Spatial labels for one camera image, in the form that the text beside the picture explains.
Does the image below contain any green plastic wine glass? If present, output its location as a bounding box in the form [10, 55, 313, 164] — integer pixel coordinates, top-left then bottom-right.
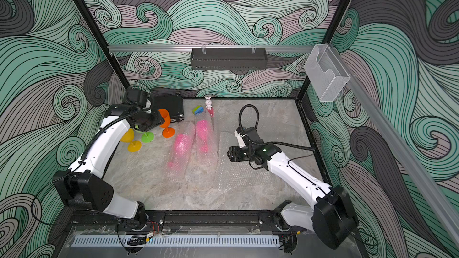
[134, 126, 155, 143]

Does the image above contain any yellow wine glass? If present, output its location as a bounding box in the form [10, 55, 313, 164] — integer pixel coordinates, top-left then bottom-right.
[120, 129, 142, 153]

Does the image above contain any orange plastic wine glass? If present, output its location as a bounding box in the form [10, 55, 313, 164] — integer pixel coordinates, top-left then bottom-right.
[158, 109, 175, 138]

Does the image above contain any bubble wrap of yellow glass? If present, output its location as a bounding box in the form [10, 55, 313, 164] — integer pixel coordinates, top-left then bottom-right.
[215, 131, 276, 192]

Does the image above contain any magenta wine glass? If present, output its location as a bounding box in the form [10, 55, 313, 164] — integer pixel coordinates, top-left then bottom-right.
[196, 120, 212, 153]

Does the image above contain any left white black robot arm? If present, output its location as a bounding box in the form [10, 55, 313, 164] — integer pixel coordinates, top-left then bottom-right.
[52, 87, 165, 231]

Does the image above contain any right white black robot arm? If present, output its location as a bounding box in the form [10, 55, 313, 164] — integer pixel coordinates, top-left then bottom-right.
[227, 104, 359, 250]

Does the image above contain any bubble wrap of pink glass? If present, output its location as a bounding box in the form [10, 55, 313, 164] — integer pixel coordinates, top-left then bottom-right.
[166, 121, 196, 180]

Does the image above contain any pink wine glass left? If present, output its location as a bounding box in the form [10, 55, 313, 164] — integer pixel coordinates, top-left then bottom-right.
[168, 134, 194, 171]

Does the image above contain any black hard case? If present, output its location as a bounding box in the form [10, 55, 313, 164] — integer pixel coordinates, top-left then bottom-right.
[153, 93, 184, 123]

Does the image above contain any green blue toy block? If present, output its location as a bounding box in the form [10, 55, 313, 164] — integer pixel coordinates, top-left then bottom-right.
[192, 105, 204, 115]

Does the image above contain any small bunny figurine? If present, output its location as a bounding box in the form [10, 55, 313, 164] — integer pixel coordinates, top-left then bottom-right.
[205, 96, 213, 112]

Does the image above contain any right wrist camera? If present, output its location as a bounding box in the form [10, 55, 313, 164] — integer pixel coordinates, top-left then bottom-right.
[234, 127, 261, 148]

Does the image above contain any aluminium back wall rail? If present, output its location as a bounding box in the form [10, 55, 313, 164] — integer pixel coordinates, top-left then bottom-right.
[108, 44, 314, 53]

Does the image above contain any aluminium wall rail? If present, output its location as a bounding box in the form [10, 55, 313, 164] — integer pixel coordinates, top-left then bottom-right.
[333, 45, 459, 242]
[108, 44, 314, 53]

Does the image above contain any black perforated wall tray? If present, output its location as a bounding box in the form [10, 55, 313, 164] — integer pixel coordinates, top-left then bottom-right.
[190, 48, 268, 71]

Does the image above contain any black front mounting rail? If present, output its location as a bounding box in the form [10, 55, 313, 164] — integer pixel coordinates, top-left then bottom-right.
[67, 209, 354, 227]

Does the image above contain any white slotted cable duct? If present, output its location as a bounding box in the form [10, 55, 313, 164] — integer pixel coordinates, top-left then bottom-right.
[71, 235, 280, 248]

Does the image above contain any clear plastic wall bin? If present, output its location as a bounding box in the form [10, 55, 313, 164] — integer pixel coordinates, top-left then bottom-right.
[304, 44, 350, 102]

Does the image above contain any aluminium right wall rail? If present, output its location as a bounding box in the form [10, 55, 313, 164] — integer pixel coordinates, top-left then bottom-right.
[333, 45, 459, 242]

